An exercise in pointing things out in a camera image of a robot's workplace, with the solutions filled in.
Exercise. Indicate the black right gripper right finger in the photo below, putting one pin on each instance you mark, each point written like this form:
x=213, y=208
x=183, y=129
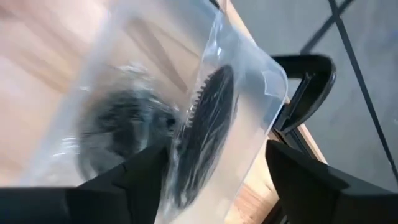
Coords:
x=311, y=193

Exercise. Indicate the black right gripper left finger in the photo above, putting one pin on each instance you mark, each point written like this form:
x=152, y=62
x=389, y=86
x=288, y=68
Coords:
x=124, y=193

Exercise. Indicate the bagged black comb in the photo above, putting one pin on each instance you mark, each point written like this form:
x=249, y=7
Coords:
x=124, y=124
x=211, y=130

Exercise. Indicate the clear rectangular plastic container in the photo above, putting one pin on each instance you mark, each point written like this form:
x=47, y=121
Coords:
x=140, y=31

